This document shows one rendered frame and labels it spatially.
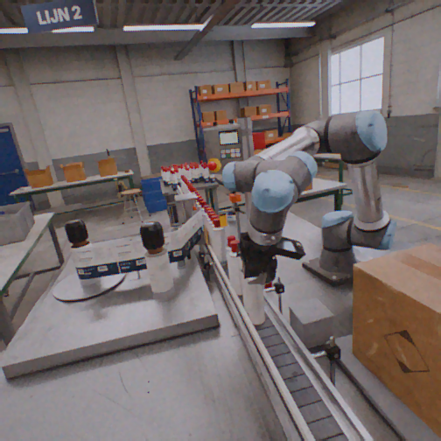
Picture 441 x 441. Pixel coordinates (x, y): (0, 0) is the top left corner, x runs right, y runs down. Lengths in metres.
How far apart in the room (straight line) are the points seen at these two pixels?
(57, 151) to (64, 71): 1.93
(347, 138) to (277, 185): 0.45
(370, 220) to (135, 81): 8.06
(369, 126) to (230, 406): 0.82
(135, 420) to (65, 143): 8.09
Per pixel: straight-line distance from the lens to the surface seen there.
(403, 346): 0.77
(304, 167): 0.65
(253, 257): 0.69
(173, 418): 0.86
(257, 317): 0.96
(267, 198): 0.54
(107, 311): 1.21
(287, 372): 0.84
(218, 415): 0.84
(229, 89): 8.69
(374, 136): 0.95
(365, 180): 1.05
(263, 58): 10.08
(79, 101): 8.68
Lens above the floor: 1.48
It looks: 17 degrees down
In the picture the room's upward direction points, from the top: 7 degrees counter-clockwise
